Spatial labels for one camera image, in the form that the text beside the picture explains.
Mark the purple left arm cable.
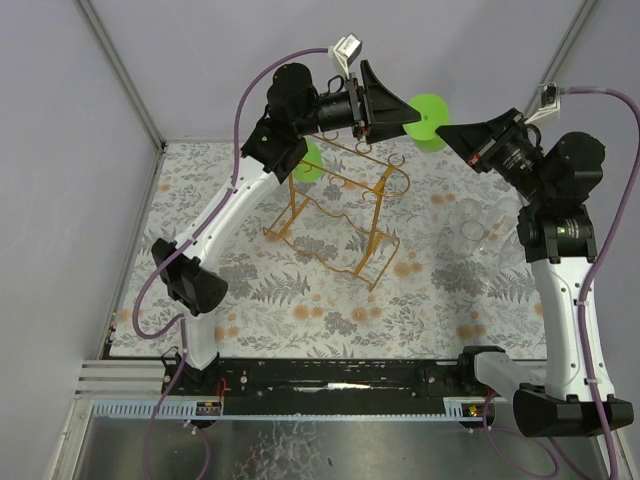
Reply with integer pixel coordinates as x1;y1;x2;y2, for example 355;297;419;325
130;45;341;480

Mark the floral patterned table cloth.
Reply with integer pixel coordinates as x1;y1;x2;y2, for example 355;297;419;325
109;137;556;359

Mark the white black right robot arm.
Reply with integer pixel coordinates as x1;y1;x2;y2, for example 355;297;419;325
436;109;634;437

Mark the aluminium frame post left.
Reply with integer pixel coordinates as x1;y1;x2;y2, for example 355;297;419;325
73;0;166;151

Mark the aluminium frame post right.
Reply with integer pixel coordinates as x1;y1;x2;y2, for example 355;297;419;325
524;0;603;116

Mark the gold wire wine glass rack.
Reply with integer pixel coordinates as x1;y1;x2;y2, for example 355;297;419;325
263;134;411;291

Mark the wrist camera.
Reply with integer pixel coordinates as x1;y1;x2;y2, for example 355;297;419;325
525;82;561;126
328;33;362;79

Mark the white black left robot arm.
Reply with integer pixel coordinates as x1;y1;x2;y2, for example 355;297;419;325
151;56;421;370

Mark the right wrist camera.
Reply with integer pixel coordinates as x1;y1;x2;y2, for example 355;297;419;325
525;82;561;126

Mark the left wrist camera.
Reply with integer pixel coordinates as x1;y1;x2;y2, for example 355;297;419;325
328;33;362;79

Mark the aluminium frame post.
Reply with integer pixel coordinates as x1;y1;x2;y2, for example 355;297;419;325
524;0;603;116
73;0;166;151

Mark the green wine glass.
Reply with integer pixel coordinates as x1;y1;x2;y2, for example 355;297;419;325
292;139;324;183
403;93;450;152

